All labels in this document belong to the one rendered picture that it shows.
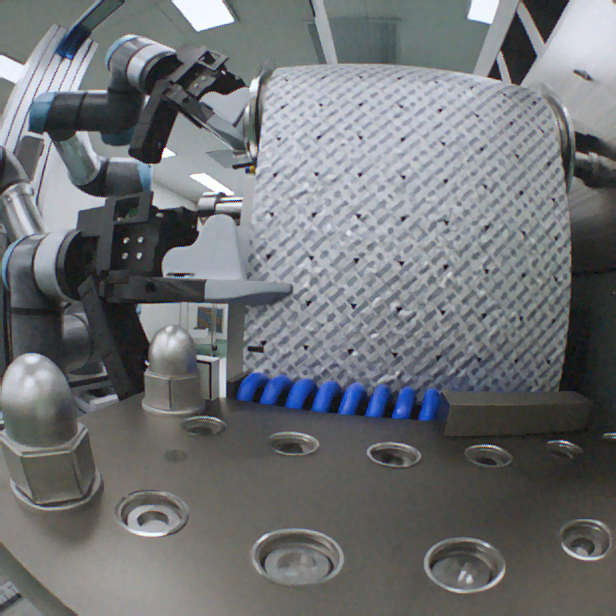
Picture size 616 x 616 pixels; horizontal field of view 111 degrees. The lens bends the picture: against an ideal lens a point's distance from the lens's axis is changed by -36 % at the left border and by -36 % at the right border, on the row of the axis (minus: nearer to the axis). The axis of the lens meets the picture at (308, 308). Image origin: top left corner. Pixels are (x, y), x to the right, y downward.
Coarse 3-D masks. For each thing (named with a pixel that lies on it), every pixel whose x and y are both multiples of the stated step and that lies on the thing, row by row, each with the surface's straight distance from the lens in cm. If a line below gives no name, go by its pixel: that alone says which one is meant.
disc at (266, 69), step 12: (276, 60) 33; (264, 72) 29; (252, 84) 27; (264, 84) 29; (252, 96) 27; (252, 108) 26; (252, 120) 26; (252, 132) 26; (252, 144) 26; (252, 156) 26
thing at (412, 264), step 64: (256, 192) 24; (320, 192) 23; (384, 192) 22; (448, 192) 23; (512, 192) 25; (256, 256) 23; (320, 256) 22; (384, 256) 21; (448, 256) 22; (512, 256) 24; (256, 320) 23; (320, 320) 22; (384, 320) 21; (448, 320) 22; (512, 320) 23; (320, 384) 22; (384, 384) 22; (448, 384) 23; (512, 384) 24
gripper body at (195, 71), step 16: (192, 48) 46; (208, 48) 42; (160, 64) 46; (176, 64) 47; (192, 64) 41; (208, 64) 42; (144, 80) 46; (176, 80) 41; (192, 80) 41; (208, 80) 39; (224, 80) 41; (240, 80) 42; (192, 96) 39; (176, 112) 45
